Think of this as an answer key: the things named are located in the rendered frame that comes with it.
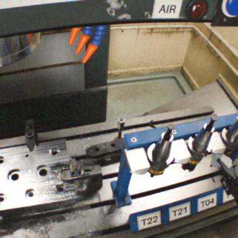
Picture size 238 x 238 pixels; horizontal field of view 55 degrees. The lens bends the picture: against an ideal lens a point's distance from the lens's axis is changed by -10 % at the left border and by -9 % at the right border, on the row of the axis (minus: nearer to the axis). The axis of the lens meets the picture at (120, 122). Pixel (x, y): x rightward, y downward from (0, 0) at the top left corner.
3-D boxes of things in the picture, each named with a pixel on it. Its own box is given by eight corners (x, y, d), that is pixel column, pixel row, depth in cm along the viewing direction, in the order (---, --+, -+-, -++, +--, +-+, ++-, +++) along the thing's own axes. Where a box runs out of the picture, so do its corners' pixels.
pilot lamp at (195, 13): (204, 20, 24) (210, 2, 23) (187, 20, 24) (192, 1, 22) (202, 18, 25) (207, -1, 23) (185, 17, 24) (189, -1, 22)
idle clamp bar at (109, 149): (152, 149, 97) (155, 139, 92) (89, 167, 90) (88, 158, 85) (147, 139, 100) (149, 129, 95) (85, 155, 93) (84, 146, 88)
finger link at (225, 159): (198, 157, 67) (220, 178, 64) (205, 145, 63) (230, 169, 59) (204, 150, 69) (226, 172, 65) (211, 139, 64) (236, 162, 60)
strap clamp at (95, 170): (102, 186, 85) (103, 166, 74) (66, 193, 82) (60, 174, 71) (100, 178, 87) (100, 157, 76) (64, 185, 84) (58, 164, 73)
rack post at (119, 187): (132, 203, 82) (147, 160, 59) (117, 207, 80) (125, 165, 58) (124, 179, 88) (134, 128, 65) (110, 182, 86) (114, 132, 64)
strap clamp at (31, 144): (41, 163, 89) (33, 140, 77) (33, 164, 88) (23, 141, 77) (38, 136, 97) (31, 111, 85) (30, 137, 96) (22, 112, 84)
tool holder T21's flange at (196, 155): (199, 137, 64) (201, 131, 62) (212, 154, 61) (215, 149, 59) (181, 145, 62) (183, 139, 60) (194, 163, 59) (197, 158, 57)
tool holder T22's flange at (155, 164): (167, 147, 61) (170, 141, 59) (173, 168, 58) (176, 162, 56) (143, 150, 60) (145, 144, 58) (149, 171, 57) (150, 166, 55)
